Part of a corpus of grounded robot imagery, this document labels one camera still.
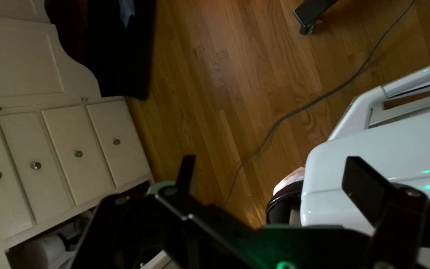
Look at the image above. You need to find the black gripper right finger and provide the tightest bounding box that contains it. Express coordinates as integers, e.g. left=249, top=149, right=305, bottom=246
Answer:
left=341, top=154, right=430, bottom=269

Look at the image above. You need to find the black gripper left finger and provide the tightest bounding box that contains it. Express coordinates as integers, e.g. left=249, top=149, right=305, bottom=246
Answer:
left=69, top=152, right=296, bottom=269

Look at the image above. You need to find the white toaster oven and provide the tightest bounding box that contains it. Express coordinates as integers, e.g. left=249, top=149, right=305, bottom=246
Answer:
left=299, top=56, right=430, bottom=269

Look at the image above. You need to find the white paper roll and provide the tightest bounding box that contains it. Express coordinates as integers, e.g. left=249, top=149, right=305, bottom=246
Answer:
left=23, top=231, right=69, bottom=269

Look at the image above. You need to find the white drawer cabinet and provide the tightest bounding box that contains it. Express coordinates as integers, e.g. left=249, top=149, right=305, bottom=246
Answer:
left=0, top=0, right=156, bottom=269

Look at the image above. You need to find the black wheeled stand base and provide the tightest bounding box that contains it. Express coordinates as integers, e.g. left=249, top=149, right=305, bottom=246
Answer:
left=293, top=0, right=343, bottom=37

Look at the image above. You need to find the white oven door handle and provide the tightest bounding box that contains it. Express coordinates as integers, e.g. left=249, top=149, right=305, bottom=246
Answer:
left=378, top=56, right=430, bottom=101

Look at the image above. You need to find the thin dark floor cable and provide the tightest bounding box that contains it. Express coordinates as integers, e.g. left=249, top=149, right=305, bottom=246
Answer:
left=223, top=0, right=419, bottom=206

